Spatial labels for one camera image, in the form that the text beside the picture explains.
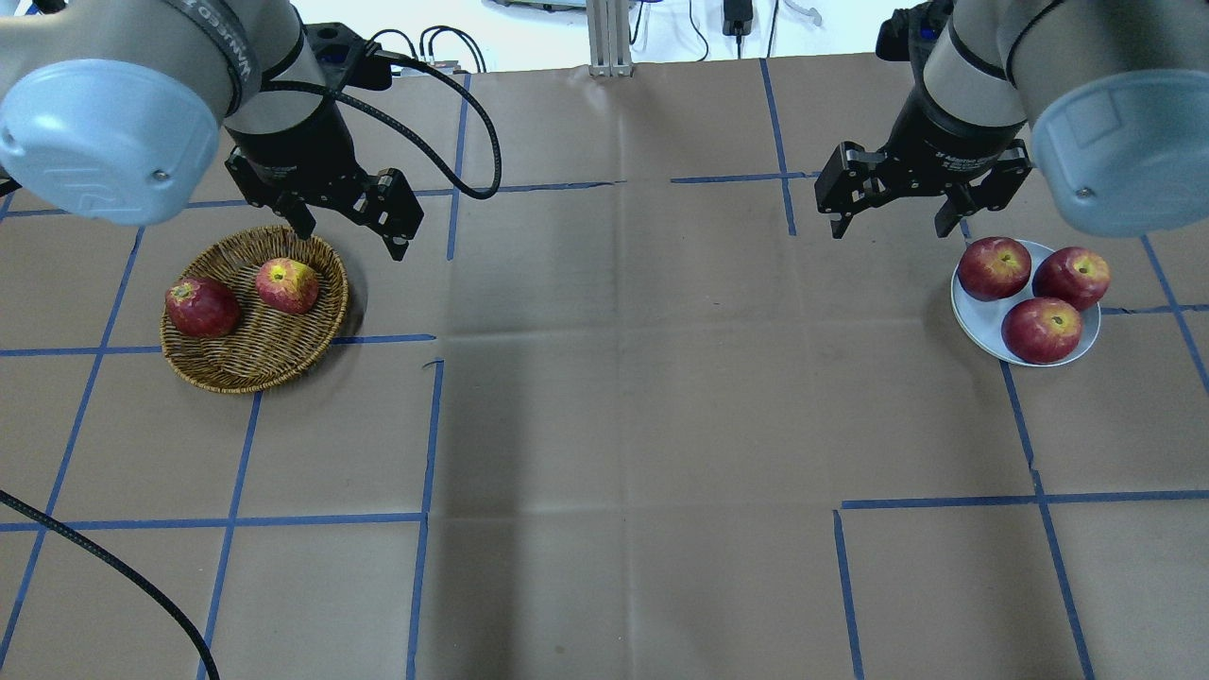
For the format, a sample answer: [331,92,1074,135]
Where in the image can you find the red apple plate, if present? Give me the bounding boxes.
[1031,246,1113,313]
[956,236,1032,302]
[1000,296,1084,365]

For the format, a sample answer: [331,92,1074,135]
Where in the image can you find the light blue plate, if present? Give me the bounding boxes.
[951,236,1113,365]

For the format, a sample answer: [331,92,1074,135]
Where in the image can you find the red apple plate outer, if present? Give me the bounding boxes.
[1031,246,1113,313]

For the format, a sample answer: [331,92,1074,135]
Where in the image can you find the red apple plate far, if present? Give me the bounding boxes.
[956,236,1032,302]

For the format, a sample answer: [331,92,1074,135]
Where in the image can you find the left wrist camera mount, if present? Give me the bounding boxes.
[302,23,394,92]

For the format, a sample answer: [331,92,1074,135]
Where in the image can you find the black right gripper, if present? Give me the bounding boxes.
[815,85,1032,238]

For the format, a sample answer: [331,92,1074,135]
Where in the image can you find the woven wicker basket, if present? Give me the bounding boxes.
[160,225,349,393]

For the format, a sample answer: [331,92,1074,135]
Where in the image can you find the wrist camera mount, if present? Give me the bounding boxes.
[302,23,394,92]
[874,1,955,63]

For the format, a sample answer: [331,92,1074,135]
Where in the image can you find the aluminium profile post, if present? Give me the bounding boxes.
[586,0,634,77]

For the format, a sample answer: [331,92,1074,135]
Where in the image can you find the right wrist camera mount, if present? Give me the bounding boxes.
[874,1,955,63]

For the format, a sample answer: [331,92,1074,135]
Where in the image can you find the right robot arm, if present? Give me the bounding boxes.
[815,1,1208,238]

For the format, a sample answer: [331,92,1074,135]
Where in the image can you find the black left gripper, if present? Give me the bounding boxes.
[225,104,424,263]

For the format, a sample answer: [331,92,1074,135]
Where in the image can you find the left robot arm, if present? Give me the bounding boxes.
[2,1,423,260]

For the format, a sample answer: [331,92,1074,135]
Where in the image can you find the dark red apple in basket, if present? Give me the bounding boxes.
[164,277,242,338]

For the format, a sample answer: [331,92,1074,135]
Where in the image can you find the black power adapter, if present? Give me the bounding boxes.
[722,0,754,38]

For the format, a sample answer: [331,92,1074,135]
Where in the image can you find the red apple plate near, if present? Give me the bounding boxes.
[1000,296,1084,365]

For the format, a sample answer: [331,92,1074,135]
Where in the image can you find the yellow-red apple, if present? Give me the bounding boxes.
[255,258,319,315]

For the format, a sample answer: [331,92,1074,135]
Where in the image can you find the black braided left cable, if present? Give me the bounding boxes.
[255,47,502,201]

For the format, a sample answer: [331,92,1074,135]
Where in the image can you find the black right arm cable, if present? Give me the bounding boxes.
[0,489,221,680]

